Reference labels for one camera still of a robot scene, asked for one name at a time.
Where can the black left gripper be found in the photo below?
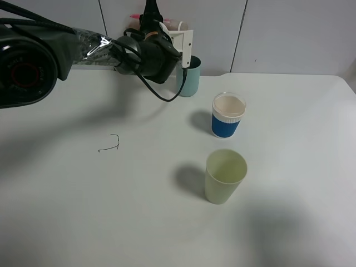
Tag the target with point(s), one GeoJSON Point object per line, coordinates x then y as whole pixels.
{"type": "Point", "coordinates": [153, 58]}

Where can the clear plastic drink bottle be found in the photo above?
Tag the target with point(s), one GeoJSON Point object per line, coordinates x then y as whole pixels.
{"type": "Point", "coordinates": [171, 24]}

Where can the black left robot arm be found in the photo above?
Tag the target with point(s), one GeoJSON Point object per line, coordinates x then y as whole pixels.
{"type": "Point", "coordinates": [37, 52]}

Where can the teal plastic cup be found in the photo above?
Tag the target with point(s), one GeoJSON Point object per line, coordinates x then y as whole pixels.
{"type": "Point", "coordinates": [192, 78]}

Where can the blue sleeved white cup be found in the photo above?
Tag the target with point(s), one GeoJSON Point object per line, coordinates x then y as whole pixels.
{"type": "Point", "coordinates": [227, 111]}

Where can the light green plastic cup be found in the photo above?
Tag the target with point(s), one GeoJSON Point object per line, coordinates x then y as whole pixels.
{"type": "Point", "coordinates": [225, 170]}

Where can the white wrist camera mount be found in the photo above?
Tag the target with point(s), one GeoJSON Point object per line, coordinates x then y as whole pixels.
{"type": "Point", "coordinates": [182, 42]}

